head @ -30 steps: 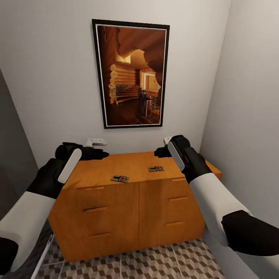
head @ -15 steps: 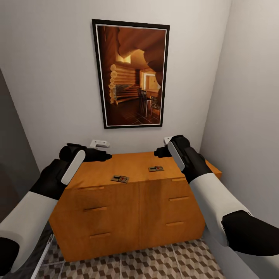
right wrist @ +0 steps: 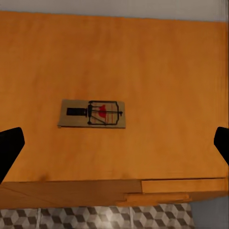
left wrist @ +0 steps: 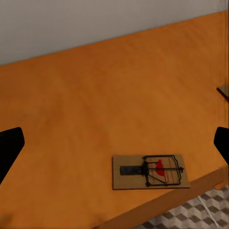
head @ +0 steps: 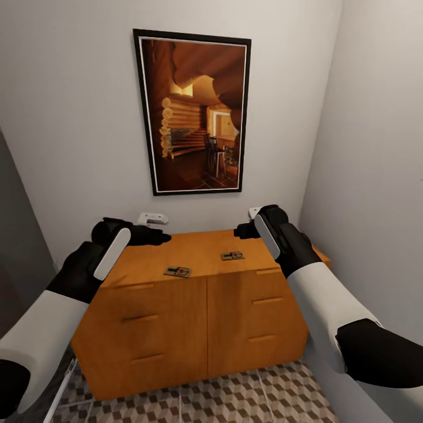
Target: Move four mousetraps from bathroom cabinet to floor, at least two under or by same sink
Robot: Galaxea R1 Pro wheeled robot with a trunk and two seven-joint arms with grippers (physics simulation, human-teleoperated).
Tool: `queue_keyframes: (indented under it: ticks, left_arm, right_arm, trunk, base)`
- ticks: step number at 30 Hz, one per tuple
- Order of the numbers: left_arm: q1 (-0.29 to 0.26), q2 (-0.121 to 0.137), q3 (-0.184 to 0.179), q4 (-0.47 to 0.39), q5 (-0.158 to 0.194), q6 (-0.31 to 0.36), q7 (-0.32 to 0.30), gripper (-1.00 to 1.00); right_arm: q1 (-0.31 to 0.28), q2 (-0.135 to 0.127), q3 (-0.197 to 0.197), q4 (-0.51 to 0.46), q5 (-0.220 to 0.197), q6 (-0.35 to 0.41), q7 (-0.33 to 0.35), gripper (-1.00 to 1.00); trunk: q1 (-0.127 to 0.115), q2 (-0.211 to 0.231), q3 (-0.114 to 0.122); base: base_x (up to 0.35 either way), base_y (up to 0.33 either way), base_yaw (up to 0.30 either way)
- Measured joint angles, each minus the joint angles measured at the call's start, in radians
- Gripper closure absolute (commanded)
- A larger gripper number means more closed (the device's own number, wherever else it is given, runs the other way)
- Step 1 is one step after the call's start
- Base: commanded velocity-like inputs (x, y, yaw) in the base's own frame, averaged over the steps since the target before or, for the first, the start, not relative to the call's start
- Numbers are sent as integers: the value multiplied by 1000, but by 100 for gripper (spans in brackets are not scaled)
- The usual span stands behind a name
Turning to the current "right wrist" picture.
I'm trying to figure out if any mousetrap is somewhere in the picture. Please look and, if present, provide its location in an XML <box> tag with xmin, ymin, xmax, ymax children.
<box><xmin>58</xmin><ymin>100</ymin><xmax>126</xmax><ymax>129</ymax></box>

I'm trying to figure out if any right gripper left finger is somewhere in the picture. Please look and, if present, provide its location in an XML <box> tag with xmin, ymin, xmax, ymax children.
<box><xmin>0</xmin><ymin>127</ymin><xmax>25</xmax><ymax>184</ymax></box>

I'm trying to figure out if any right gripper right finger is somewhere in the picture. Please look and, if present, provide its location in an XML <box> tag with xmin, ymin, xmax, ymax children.
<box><xmin>214</xmin><ymin>127</ymin><xmax>229</xmax><ymax>165</ymax></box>

